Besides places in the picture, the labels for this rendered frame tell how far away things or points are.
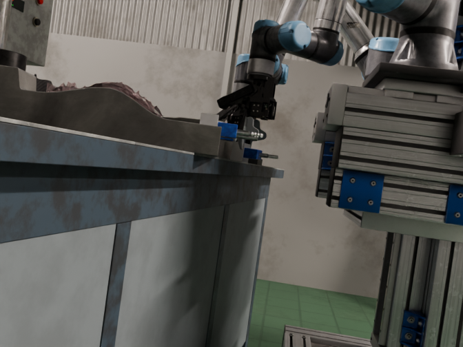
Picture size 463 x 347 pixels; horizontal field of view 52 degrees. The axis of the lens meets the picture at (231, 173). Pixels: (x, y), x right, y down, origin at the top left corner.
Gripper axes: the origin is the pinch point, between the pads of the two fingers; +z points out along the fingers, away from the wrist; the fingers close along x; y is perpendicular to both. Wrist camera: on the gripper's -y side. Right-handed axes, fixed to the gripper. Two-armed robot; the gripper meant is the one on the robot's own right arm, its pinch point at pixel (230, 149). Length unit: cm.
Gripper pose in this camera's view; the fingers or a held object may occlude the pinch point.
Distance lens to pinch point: 179.7
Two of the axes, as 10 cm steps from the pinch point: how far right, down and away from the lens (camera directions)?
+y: 7.6, 1.2, -6.4
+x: 6.3, 0.7, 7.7
